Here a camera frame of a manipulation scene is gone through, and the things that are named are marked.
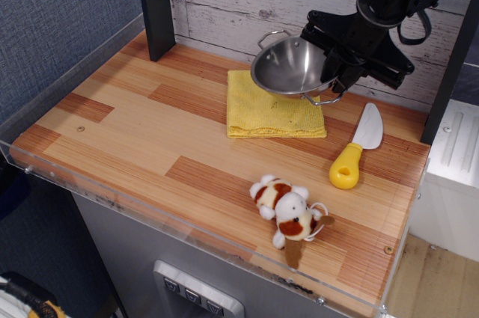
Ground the black vertical post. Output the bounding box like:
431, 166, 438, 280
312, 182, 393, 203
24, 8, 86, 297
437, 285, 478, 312
420, 0, 478, 145
141, 0, 176, 61

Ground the yellow black object bottom left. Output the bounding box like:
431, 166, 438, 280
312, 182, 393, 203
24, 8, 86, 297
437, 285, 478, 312
1, 272, 67, 317

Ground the black vertical post left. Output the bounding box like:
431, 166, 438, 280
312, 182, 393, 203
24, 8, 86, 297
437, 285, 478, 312
141, 0, 176, 61

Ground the silver dispenser button panel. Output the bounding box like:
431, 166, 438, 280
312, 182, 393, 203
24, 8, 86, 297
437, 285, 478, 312
153, 260, 245, 317

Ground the stainless steel bowl with handles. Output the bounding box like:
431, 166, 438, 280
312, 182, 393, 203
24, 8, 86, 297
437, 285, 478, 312
250, 30, 348, 106

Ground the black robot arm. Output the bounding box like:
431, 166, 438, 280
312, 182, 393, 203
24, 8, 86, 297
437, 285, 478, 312
301, 0, 439, 93

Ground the yellow handled toy knife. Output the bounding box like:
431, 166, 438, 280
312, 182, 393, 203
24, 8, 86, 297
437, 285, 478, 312
329, 103, 383, 189

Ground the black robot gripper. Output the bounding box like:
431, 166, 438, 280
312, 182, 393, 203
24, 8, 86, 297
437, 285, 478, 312
301, 10, 415, 94

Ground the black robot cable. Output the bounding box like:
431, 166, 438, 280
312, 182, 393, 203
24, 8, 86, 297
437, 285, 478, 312
396, 7, 432, 46

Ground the white cabinet at right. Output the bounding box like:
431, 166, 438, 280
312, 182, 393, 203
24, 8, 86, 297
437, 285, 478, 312
409, 100, 478, 261

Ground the black vertical post right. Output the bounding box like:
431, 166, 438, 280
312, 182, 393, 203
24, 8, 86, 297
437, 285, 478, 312
420, 0, 478, 145

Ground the clear acrylic table guard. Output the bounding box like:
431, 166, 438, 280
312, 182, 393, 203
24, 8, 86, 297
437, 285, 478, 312
1, 19, 428, 317

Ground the folded yellow cloth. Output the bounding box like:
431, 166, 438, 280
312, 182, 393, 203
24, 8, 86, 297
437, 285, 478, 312
226, 70, 327, 138

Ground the brown white plush dog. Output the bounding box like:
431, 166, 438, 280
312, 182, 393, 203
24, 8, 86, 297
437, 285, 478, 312
249, 174, 335, 269

